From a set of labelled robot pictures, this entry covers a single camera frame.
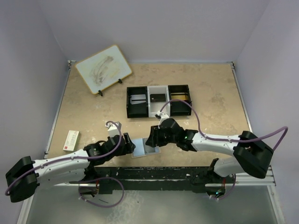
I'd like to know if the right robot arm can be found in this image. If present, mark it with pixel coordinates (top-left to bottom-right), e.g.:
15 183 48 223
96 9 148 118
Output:
145 118 274 179

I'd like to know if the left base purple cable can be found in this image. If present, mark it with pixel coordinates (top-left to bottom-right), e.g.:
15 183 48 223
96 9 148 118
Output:
78 176 125 208

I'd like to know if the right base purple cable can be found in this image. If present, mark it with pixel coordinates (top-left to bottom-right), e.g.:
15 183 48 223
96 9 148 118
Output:
209 174 237 201

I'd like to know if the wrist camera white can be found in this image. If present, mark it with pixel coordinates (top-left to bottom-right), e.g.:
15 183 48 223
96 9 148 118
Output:
155 111 170 126
105 121 121 138

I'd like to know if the left black tray bin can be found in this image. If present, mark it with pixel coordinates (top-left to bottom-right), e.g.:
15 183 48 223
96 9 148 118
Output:
126 86 149 119

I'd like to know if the right black tray bin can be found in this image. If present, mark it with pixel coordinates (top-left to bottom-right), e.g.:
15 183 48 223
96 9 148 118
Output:
168 85 192 117

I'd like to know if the middle white tray bin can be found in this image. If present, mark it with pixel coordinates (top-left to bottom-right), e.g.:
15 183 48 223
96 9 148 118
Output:
147 85 170 118

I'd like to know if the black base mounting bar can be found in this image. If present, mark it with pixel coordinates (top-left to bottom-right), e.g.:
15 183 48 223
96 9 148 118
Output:
71 167 235 194

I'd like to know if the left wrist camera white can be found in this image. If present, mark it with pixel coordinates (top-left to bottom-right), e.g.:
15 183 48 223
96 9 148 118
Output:
105 121 121 138

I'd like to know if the white green paper box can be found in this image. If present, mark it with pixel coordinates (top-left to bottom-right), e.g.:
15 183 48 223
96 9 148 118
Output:
63 130 80 152

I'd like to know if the silver cards stack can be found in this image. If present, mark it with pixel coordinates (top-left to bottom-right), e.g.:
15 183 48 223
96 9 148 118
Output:
130 94 147 105

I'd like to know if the gold card in bin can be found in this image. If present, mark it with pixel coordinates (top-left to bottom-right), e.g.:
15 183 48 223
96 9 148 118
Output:
171 93 189 101

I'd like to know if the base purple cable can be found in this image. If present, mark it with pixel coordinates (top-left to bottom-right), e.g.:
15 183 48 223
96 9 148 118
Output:
78 176 125 208
209 174 237 201

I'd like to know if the black tray bin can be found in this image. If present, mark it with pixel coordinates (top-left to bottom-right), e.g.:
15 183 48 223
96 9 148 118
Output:
126 86 149 119
168 85 192 117

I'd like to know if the whiteboard with yellow frame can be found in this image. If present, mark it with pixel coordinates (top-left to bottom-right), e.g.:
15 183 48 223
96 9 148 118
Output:
75 45 133 96

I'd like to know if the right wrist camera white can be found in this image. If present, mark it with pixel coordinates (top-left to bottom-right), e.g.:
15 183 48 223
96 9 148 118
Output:
155 111 170 126

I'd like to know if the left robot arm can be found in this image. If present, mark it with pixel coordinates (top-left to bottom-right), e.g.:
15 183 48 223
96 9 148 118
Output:
5 133 135 203

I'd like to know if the black card in bin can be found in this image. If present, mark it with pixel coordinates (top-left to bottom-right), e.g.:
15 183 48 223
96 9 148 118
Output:
150 93 166 103

